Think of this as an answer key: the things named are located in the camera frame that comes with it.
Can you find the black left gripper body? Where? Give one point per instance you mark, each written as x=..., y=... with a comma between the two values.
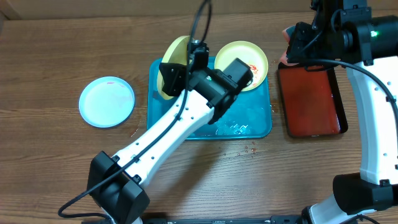
x=178, y=84

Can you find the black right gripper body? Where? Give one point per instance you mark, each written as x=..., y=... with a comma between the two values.
x=308, y=45

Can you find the yellow plate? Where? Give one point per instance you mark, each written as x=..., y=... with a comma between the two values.
x=176, y=53
x=250, y=54

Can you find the light blue plate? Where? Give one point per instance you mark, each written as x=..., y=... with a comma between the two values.
x=106, y=102

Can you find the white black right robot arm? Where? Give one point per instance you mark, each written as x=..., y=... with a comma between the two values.
x=345, y=33

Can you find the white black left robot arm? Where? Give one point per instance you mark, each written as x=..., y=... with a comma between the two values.
x=202, y=96

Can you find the black tray with red water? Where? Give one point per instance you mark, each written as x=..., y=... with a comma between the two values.
x=311, y=101

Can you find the teal plastic tray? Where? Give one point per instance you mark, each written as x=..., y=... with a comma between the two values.
x=250, y=116

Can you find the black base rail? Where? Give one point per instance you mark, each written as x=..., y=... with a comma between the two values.
x=275, y=219

